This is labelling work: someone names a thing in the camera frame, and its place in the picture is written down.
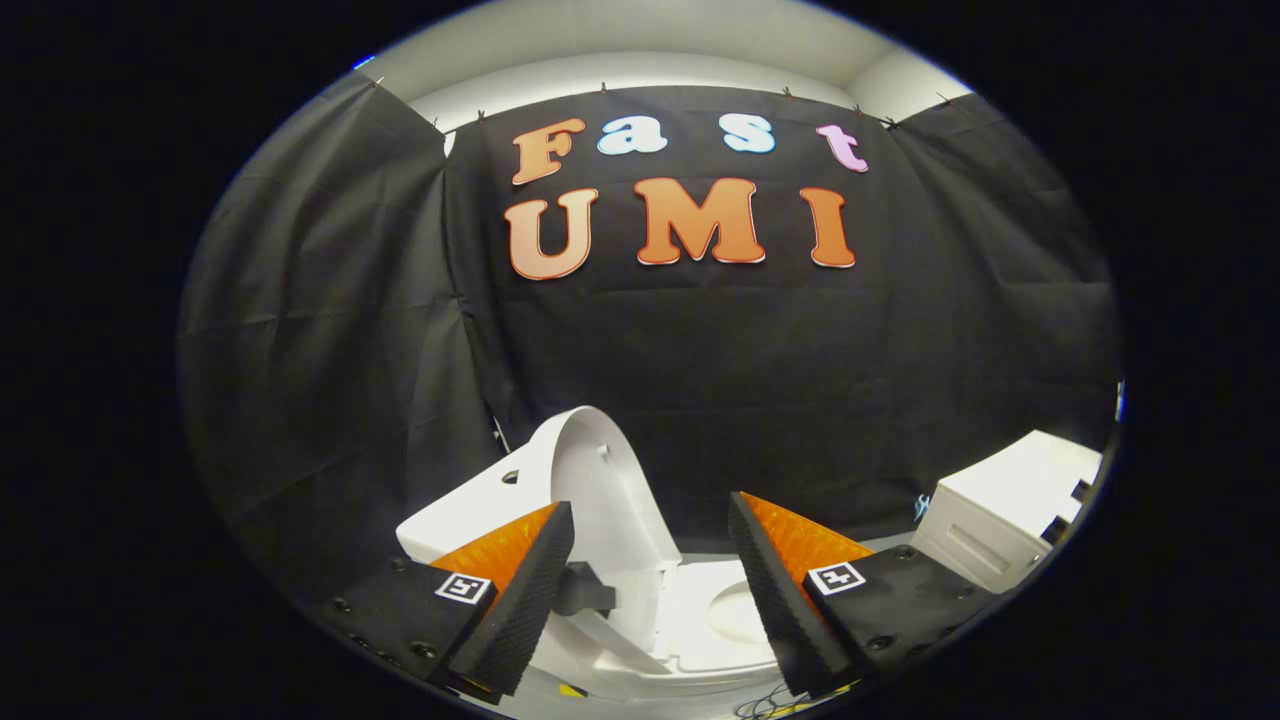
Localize white toilet lid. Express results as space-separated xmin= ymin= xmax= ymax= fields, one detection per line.
xmin=530 ymin=405 xmax=686 ymax=677

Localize white cabinet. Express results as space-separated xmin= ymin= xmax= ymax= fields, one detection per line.
xmin=910 ymin=430 xmax=1104 ymax=594

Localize tangled black cables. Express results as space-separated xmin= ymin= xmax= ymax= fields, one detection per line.
xmin=735 ymin=683 xmax=806 ymax=720

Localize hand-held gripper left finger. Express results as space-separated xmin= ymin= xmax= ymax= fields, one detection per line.
xmin=310 ymin=500 xmax=578 ymax=706

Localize black backdrop cloth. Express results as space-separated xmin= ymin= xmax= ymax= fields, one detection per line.
xmin=178 ymin=70 xmax=1121 ymax=601

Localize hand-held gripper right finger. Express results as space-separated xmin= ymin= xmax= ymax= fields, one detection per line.
xmin=727 ymin=490 xmax=1001 ymax=701

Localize white toilet seat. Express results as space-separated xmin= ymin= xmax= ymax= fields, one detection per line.
xmin=660 ymin=558 xmax=791 ymax=673

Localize white toilet body with tank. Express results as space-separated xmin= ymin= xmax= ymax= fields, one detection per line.
xmin=395 ymin=435 xmax=801 ymax=717

